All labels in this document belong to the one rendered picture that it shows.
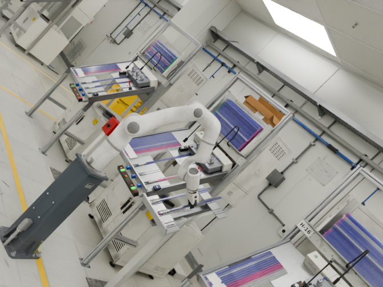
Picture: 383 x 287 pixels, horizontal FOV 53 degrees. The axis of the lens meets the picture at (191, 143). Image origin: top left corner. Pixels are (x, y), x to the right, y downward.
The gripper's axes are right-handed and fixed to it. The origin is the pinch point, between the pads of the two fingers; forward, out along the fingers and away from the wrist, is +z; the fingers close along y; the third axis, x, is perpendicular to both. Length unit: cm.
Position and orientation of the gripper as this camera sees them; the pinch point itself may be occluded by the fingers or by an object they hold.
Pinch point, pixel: (191, 205)
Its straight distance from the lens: 268.2
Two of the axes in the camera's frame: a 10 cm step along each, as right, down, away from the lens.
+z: -0.5, 7.8, 6.3
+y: -4.9, -5.6, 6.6
